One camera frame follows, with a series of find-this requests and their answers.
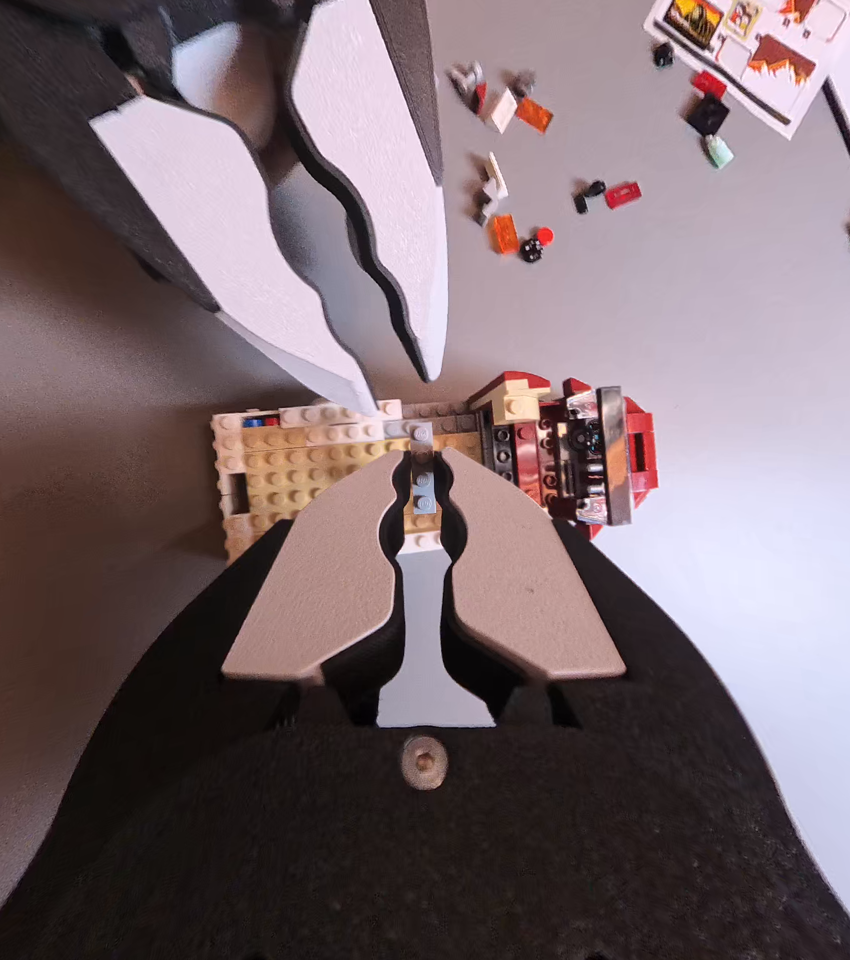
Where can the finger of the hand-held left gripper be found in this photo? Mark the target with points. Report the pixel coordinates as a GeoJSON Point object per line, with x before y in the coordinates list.
{"type": "Point", "coordinates": [200, 210]}
{"type": "Point", "coordinates": [380, 150]}

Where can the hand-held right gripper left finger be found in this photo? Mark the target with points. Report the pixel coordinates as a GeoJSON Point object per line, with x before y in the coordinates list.
{"type": "Point", "coordinates": [320, 585]}

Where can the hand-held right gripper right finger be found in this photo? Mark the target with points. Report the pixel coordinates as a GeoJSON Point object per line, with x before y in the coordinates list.
{"type": "Point", "coordinates": [530, 600]}

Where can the toy brick truck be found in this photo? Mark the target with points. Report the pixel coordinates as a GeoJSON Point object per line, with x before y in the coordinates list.
{"type": "Point", "coordinates": [305, 465]}

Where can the light grey long brick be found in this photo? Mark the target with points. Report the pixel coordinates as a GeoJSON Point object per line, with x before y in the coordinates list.
{"type": "Point", "coordinates": [425, 480]}

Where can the black elbow brick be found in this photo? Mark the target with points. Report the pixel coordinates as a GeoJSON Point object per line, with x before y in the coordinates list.
{"type": "Point", "coordinates": [590, 196]}

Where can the light grey tap brick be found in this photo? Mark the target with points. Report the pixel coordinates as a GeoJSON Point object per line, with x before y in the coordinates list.
{"type": "Point", "coordinates": [464, 77]}

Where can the dark red slope brick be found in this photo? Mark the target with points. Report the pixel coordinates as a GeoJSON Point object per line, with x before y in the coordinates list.
{"type": "Point", "coordinates": [481, 97]}

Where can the white flat tile brick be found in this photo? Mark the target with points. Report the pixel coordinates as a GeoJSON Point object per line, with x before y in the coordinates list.
{"type": "Point", "coordinates": [497, 174]}

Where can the white slope brick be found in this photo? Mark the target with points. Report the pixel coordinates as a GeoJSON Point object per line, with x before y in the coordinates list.
{"type": "Point", "coordinates": [502, 111]}

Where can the orange transparent plate brick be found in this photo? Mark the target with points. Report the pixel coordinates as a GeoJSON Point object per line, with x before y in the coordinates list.
{"type": "Point", "coordinates": [535, 115]}
{"type": "Point", "coordinates": [504, 234]}

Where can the black clip brick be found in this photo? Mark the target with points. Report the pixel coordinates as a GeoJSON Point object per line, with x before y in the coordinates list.
{"type": "Point", "coordinates": [532, 250]}

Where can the red round stud brick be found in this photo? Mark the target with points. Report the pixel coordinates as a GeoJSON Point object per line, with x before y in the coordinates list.
{"type": "Point", "coordinates": [544, 236]}

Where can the red transparent plate brick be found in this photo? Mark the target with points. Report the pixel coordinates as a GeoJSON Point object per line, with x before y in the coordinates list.
{"type": "Point", "coordinates": [623, 195]}

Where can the small black brick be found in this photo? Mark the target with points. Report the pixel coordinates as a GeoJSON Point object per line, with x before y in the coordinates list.
{"type": "Point", "coordinates": [663, 55]}

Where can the black cube brick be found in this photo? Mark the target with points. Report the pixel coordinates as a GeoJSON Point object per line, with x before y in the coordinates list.
{"type": "Point", "coordinates": [708, 115]}

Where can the mint green brick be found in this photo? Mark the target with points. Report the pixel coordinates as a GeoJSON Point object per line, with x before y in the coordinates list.
{"type": "Point", "coordinates": [718, 152]}

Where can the sticker sheet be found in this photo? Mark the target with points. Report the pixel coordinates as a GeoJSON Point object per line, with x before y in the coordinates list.
{"type": "Point", "coordinates": [762, 60]}

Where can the grey bracket brick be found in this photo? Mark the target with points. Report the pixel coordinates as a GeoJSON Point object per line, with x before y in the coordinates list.
{"type": "Point", "coordinates": [488, 204]}

